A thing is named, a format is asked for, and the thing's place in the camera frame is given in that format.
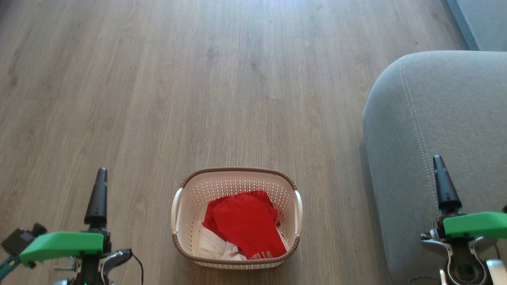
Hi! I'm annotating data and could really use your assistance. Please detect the red garment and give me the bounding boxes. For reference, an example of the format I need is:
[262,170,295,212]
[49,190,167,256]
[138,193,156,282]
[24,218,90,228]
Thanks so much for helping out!
[203,190,288,260]

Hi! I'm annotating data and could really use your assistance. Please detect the cream plastic laundry basket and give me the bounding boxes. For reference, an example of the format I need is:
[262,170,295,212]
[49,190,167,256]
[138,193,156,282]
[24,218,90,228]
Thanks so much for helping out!
[171,167,303,270]

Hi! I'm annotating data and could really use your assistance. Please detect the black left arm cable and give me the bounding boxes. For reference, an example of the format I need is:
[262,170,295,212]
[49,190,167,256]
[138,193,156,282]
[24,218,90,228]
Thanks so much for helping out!
[131,251,144,285]

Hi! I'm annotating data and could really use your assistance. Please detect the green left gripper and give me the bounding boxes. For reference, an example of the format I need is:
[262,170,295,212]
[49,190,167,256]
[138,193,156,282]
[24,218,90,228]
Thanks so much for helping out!
[19,167,133,285]

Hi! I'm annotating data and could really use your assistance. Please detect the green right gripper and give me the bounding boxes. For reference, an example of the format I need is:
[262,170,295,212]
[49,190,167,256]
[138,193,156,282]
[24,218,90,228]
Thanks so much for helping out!
[421,155,507,285]

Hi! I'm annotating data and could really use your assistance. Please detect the grey fabric sofa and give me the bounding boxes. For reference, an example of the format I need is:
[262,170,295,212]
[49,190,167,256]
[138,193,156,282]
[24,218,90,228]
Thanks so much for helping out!
[362,50,507,285]

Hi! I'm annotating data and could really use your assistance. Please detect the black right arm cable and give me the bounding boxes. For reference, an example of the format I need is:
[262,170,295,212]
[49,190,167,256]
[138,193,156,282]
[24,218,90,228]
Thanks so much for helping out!
[407,274,441,285]

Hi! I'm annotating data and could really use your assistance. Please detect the white garment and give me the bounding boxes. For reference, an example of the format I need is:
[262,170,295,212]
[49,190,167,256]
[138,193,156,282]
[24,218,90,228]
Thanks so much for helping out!
[197,224,290,262]

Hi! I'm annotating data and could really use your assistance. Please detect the teal left camera connector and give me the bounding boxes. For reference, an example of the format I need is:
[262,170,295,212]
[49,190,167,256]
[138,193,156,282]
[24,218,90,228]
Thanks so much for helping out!
[0,255,20,280]

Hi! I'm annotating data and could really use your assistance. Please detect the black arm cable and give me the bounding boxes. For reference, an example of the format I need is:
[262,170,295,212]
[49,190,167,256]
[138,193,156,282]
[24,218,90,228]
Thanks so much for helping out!
[407,274,441,285]
[131,251,144,285]

